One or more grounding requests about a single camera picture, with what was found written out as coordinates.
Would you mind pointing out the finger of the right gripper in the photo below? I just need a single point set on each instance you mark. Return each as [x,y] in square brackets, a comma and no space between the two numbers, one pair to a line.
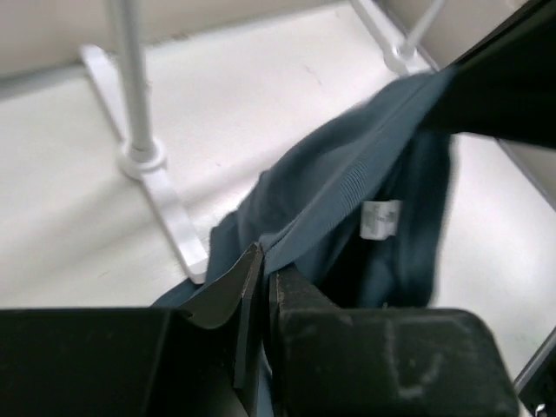
[504,86]

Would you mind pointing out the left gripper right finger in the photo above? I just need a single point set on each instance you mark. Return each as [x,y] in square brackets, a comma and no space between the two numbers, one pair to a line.
[332,361]

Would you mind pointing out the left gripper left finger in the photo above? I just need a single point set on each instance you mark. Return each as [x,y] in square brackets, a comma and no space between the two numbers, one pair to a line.
[197,359]

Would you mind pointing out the blue t shirt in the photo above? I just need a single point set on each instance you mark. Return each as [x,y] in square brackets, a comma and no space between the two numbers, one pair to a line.
[356,207]

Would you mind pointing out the white clothes rack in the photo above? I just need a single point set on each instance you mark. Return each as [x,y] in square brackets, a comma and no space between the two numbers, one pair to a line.
[123,90]

